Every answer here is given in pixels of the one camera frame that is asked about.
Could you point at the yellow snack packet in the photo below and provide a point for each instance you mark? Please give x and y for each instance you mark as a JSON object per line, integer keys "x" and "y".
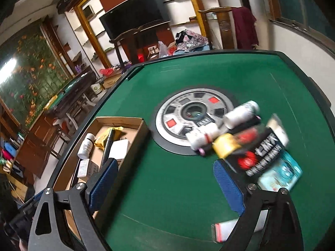
{"x": 101, "y": 140}

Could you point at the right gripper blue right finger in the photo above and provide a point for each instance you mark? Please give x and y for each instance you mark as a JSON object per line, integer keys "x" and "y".
{"x": 232, "y": 185}

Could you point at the green mahjong table background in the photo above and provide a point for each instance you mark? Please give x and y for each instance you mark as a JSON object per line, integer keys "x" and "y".
{"x": 68, "y": 97}

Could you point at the light blue tissue pack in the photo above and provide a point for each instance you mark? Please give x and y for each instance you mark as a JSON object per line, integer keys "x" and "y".
{"x": 283, "y": 174}

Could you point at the window with wooden frame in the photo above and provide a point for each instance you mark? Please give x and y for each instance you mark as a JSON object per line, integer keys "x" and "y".
{"x": 305, "y": 18}

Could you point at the maroon cloth on chair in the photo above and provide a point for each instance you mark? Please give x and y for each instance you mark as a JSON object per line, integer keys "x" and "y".
{"x": 244, "y": 21}

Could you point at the white power adapter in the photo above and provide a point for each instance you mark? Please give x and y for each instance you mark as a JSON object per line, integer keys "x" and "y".
{"x": 119, "y": 149}

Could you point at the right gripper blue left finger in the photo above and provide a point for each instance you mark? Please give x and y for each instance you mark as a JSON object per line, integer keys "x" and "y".
{"x": 100, "y": 184}

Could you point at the small white box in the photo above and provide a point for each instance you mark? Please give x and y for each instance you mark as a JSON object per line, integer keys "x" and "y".
{"x": 86, "y": 169}

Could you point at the large white pill bottle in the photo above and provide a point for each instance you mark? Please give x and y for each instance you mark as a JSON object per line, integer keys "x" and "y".
{"x": 86, "y": 146}

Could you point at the wooden chair with cloth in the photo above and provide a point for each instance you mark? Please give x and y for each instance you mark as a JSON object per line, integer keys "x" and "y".
{"x": 224, "y": 22}

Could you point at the white bottle green label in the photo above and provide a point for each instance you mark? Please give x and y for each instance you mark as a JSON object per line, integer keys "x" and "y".
{"x": 241, "y": 114}

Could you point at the black marker yellow cap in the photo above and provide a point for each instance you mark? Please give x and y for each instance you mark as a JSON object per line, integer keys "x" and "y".
{"x": 107, "y": 148}

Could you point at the black marker pink cap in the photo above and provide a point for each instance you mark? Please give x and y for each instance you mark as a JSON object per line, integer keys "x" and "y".
{"x": 244, "y": 134}

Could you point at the black flat television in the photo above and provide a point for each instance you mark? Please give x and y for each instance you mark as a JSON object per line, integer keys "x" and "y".
{"x": 132, "y": 14}

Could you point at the round grey table control panel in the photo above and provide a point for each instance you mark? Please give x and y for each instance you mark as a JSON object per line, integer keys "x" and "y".
{"x": 187, "y": 110}

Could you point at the dark wooden chair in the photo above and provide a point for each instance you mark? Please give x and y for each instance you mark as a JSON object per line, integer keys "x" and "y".
{"x": 135, "y": 42}

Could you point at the small white bottle pink label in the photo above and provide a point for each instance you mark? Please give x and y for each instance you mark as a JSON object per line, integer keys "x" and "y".
{"x": 203, "y": 135}

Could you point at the pile of clothes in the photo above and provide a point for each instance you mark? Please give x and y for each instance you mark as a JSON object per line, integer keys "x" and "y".
{"x": 188, "y": 41}

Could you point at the flower mural painting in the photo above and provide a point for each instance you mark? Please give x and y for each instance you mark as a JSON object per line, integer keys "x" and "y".
{"x": 30, "y": 73}

